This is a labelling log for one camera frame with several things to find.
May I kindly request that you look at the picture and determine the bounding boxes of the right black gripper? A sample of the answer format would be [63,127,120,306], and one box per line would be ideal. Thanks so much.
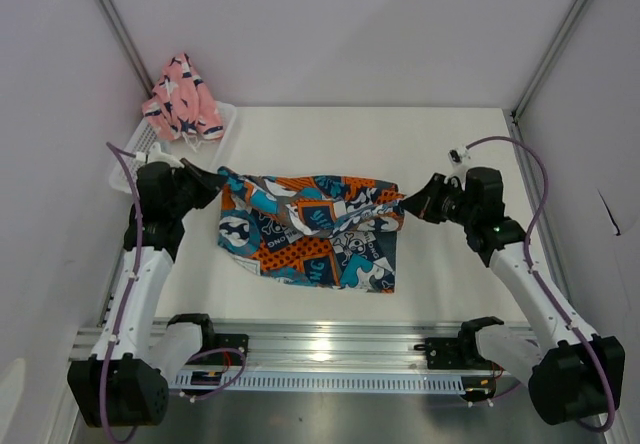
[400,174,477,228]

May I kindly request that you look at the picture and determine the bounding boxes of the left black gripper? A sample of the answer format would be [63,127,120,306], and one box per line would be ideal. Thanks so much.
[169,158,227,217]

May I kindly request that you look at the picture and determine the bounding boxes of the blue orange patterned shorts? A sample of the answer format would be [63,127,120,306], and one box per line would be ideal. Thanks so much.
[218,167,404,294]

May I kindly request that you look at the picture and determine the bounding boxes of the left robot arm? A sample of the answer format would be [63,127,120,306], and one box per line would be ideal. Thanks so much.
[67,159,227,430]

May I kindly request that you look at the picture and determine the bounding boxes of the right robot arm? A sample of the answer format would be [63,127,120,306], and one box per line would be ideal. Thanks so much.
[401,167,625,432]

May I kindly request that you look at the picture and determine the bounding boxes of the pink star patterned shorts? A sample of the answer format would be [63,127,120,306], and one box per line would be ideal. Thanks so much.
[141,53,225,150]

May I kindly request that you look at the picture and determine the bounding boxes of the white plastic basket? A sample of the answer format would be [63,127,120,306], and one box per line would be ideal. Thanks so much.
[124,102,238,170]

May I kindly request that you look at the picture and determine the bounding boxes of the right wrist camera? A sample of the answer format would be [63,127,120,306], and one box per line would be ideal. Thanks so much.
[448,146,472,171]

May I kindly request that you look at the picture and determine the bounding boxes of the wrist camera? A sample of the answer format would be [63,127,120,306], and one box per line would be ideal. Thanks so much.
[448,146,472,171]
[133,142,184,168]

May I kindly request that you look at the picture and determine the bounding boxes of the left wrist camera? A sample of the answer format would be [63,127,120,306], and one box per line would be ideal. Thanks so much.
[133,142,184,168]

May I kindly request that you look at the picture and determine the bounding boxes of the right aluminium frame post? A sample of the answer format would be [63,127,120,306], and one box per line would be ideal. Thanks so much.
[509,0,621,125]

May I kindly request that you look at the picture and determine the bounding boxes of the aluminium frame post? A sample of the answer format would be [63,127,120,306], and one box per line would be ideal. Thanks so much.
[95,0,153,97]
[509,0,621,125]

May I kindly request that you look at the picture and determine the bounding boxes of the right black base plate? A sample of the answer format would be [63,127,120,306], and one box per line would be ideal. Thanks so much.
[413,316,504,371]

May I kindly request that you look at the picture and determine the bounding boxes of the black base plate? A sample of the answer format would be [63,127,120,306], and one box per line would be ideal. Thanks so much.
[413,316,504,371]
[166,313,249,367]

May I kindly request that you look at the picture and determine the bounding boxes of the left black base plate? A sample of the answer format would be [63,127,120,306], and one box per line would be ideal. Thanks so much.
[166,313,249,367]

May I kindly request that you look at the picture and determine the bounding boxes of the white slotted cable duct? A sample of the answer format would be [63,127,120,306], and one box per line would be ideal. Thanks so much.
[169,369,464,394]

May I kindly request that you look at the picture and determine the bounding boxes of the aluminium mounting rail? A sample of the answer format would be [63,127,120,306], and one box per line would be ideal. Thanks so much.
[67,316,614,378]

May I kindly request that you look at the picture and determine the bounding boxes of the left aluminium frame post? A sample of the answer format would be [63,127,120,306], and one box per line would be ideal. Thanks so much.
[95,0,153,97]

